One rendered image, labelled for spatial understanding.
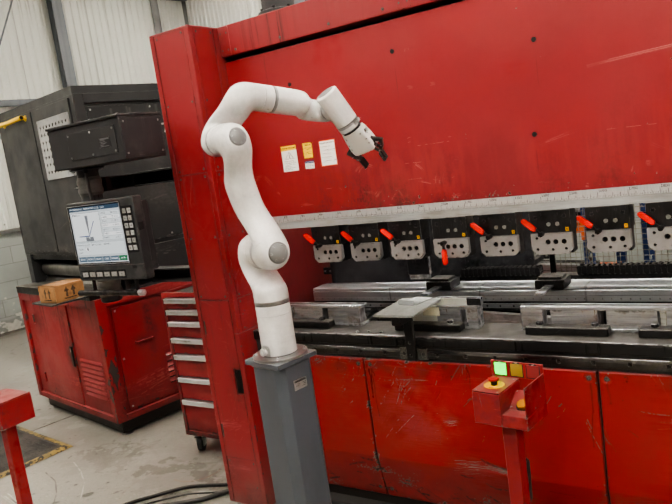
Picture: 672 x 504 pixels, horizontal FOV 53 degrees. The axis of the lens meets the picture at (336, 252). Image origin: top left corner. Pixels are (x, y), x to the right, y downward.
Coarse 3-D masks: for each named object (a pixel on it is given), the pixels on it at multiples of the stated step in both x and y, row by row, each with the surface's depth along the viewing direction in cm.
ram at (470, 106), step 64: (512, 0) 239; (576, 0) 228; (640, 0) 218; (256, 64) 304; (320, 64) 286; (384, 64) 271; (448, 64) 256; (512, 64) 243; (576, 64) 232; (640, 64) 221; (256, 128) 312; (320, 128) 293; (384, 128) 276; (448, 128) 261; (512, 128) 248; (576, 128) 236; (640, 128) 225; (320, 192) 300; (384, 192) 282; (448, 192) 267; (512, 192) 253
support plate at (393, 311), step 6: (432, 300) 278; (438, 300) 278; (390, 306) 279; (396, 306) 277; (402, 306) 276; (408, 306) 274; (414, 306) 273; (420, 306) 271; (426, 306) 270; (378, 312) 271; (384, 312) 270; (390, 312) 268; (396, 312) 267; (402, 312) 266; (408, 312) 264; (414, 312) 263; (420, 312) 264
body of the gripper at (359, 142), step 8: (360, 128) 239; (368, 128) 242; (344, 136) 244; (352, 136) 242; (360, 136) 241; (368, 136) 241; (352, 144) 244; (360, 144) 243; (368, 144) 242; (352, 152) 248; (360, 152) 246
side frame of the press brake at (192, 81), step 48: (192, 48) 297; (192, 96) 301; (192, 144) 307; (192, 192) 313; (192, 240) 319; (240, 240) 318; (288, 240) 349; (240, 288) 317; (288, 288) 348; (240, 336) 316; (240, 384) 321; (240, 432) 327; (240, 480) 334
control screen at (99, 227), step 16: (80, 208) 301; (96, 208) 295; (112, 208) 290; (80, 224) 304; (96, 224) 298; (112, 224) 292; (80, 240) 306; (96, 240) 300; (112, 240) 294; (80, 256) 308; (96, 256) 302; (112, 256) 296
